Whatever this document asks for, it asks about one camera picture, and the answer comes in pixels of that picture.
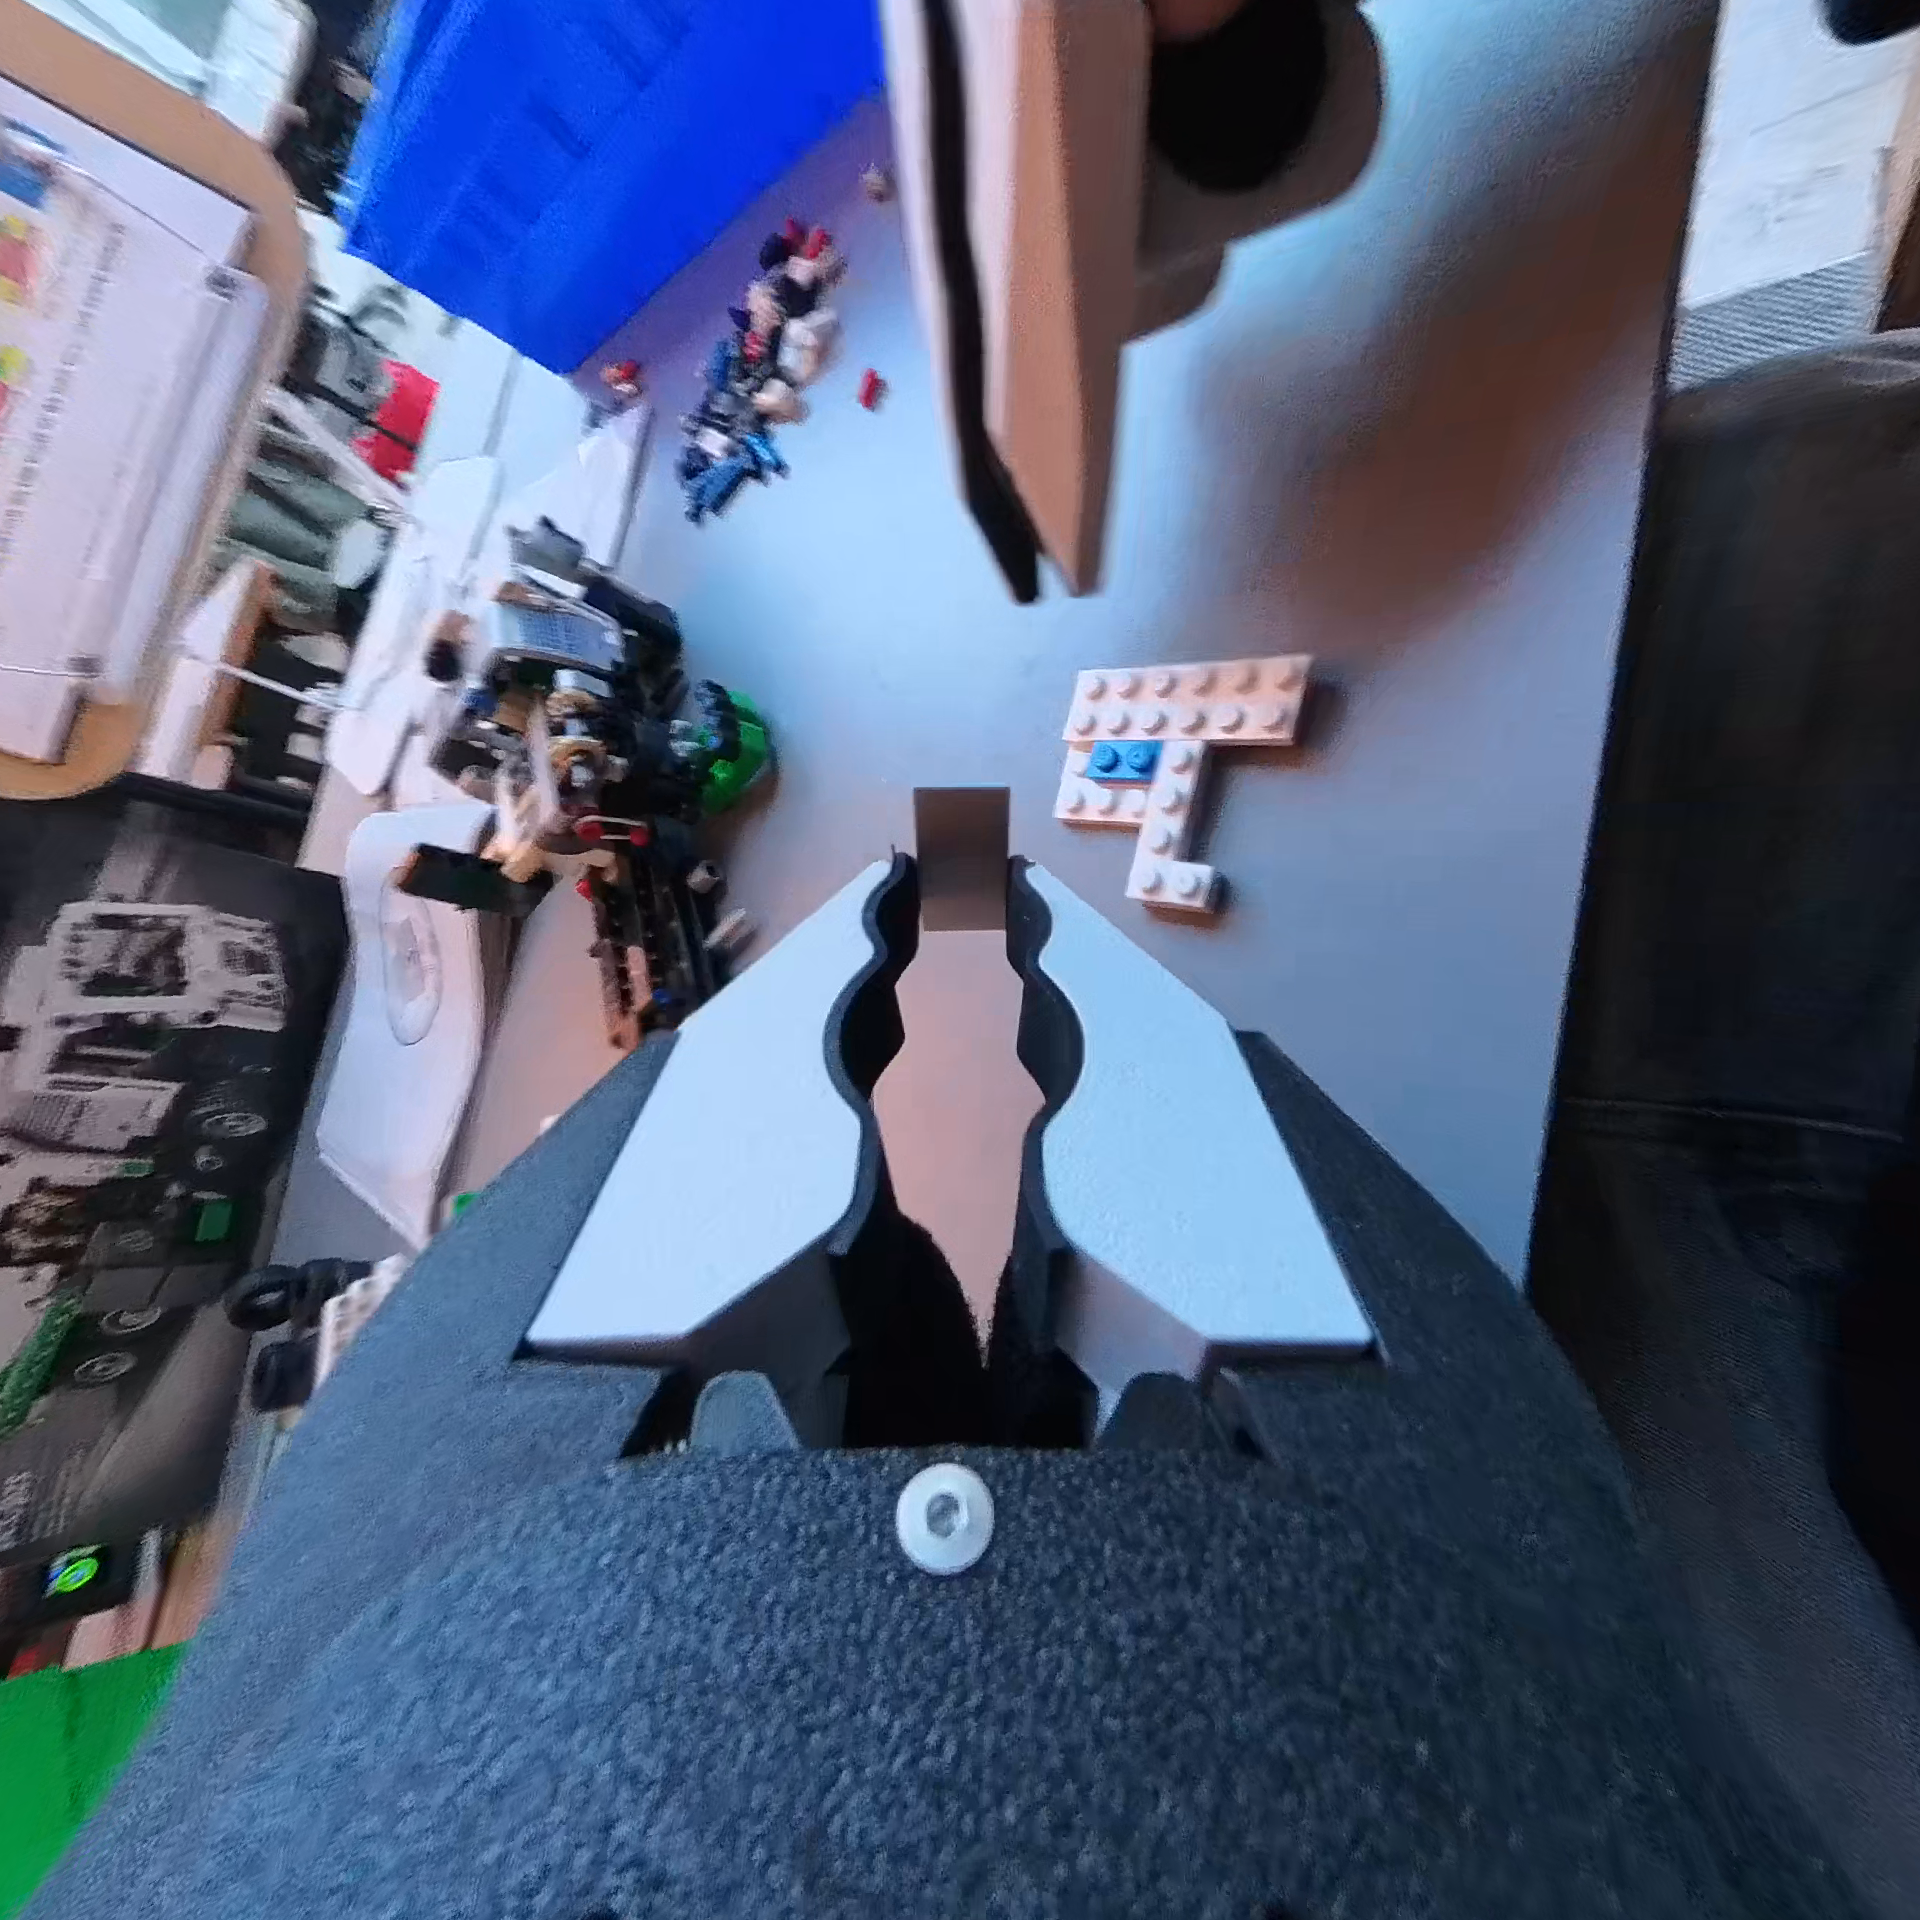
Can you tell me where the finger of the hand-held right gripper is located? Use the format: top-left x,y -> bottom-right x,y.
971,0 -> 1162,599
879,0 -> 1044,605

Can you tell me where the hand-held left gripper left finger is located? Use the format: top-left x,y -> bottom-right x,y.
525,855 -> 923,1360

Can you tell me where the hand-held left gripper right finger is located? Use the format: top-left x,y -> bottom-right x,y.
1002,858 -> 1379,1360

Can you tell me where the grey lego tile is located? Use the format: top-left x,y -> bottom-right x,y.
913,785 -> 1011,936

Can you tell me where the white lego plate assembly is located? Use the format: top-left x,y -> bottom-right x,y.
1053,657 -> 1315,914

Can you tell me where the pile of small lego pins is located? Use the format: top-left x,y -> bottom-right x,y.
674,218 -> 849,523

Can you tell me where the partly built lego truck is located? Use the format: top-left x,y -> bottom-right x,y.
399,517 -> 783,1052

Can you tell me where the black lego set box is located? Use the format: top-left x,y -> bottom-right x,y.
0,796 -> 351,1613

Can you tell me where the blue plastic bin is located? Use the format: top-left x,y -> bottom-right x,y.
343,0 -> 889,376

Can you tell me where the red object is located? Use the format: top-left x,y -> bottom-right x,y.
360,359 -> 443,483

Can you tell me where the wooden instruction board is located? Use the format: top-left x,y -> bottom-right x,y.
0,0 -> 308,799

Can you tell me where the green plastic bin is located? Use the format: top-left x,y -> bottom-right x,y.
0,1641 -> 191,1914

